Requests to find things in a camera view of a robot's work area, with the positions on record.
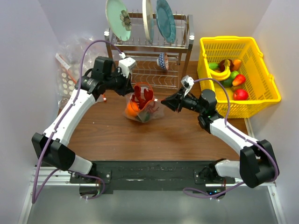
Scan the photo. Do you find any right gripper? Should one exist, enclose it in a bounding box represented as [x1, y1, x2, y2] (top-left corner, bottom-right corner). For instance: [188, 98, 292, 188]
[161, 87, 204, 114]

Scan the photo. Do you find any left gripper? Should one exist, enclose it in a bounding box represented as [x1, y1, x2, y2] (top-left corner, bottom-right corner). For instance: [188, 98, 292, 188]
[104, 69, 135, 97]

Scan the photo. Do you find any red toy lobster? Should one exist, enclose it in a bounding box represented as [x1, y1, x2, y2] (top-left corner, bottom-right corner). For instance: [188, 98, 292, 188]
[130, 84, 159, 114]

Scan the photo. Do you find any toy orange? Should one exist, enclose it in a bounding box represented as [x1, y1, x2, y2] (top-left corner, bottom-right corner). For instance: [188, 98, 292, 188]
[125, 102, 139, 117]

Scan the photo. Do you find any clear zip bag orange zipper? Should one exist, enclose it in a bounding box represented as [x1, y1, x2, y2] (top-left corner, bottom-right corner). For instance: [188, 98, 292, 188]
[123, 82, 165, 123]

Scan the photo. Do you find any dark green toy avocado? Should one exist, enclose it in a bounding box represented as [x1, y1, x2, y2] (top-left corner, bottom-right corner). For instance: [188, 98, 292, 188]
[139, 112, 151, 123]

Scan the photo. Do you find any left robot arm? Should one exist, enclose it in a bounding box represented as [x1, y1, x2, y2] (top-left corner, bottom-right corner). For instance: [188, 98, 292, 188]
[32, 56, 136, 183]

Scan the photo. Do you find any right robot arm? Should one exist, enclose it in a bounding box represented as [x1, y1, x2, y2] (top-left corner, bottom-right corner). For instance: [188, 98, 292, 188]
[161, 89, 279, 188]

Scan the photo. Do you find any pile of clear zip bags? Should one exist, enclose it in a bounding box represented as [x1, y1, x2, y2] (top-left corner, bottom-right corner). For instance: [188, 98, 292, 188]
[55, 35, 108, 110]

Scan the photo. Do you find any metal dish rack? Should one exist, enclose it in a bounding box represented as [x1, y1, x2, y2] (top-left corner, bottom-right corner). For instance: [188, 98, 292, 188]
[104, 12, 195, 90]

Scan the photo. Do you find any blue patterned bowl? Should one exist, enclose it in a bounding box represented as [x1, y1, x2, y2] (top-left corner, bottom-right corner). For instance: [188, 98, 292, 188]
[157, 53, 169, 70]

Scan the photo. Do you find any green toy lime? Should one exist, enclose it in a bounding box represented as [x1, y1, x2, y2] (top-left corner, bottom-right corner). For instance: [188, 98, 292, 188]
[208, 63, 219, 70]

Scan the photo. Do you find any toy banana bunch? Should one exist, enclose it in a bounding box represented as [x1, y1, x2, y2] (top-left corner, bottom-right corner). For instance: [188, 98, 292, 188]
[209, 66, 231, 81]

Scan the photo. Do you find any mint green floral plate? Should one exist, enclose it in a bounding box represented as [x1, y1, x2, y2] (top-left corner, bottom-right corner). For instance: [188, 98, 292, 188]
[106, 0, 132, 42]

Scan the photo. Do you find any red toy apple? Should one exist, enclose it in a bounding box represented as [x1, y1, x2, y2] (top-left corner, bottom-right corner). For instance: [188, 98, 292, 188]
[233, 89, 249, 101]

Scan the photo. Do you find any red yellow toy mango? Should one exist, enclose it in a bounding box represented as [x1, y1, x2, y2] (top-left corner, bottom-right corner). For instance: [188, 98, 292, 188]
[232, 74, 246, 86]

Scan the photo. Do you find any orange toy fruit back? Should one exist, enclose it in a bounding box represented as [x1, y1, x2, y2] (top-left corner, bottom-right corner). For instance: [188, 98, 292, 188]
[233, 59, 242, 71]

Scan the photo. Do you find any teal blue plate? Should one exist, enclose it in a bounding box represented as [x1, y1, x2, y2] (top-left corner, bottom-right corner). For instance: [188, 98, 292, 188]
[156, 0, 176, 44]

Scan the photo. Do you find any beige rimmed plate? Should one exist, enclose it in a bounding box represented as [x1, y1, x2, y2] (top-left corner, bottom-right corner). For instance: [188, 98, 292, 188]
[142, 0, 154, 44]

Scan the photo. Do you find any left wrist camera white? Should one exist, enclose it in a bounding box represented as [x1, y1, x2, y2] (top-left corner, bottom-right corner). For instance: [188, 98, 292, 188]
[118, 52, 137, 78]

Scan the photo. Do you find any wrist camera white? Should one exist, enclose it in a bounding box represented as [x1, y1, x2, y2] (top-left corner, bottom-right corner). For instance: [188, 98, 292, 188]
[118, 52, 137, 78]
[181, 75, 194, 97]

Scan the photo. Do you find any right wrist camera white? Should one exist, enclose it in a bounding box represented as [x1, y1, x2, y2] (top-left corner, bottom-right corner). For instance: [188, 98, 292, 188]
[181, 75, 194, 97]

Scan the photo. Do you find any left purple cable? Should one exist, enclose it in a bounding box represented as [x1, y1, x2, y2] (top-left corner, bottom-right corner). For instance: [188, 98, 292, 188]
[31, 40, 126, 204]

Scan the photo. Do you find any purple cable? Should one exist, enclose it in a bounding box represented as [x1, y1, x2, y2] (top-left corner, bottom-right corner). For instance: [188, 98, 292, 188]
[31, 40, 126, 204]
[183, 78, 280, 199]

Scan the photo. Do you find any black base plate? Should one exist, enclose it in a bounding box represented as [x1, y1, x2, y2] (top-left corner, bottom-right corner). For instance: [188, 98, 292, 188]
[68, 161, 235, 195]

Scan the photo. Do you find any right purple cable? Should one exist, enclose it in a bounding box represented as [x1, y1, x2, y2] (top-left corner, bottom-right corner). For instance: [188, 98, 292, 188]
[183, 78, 280, 199]

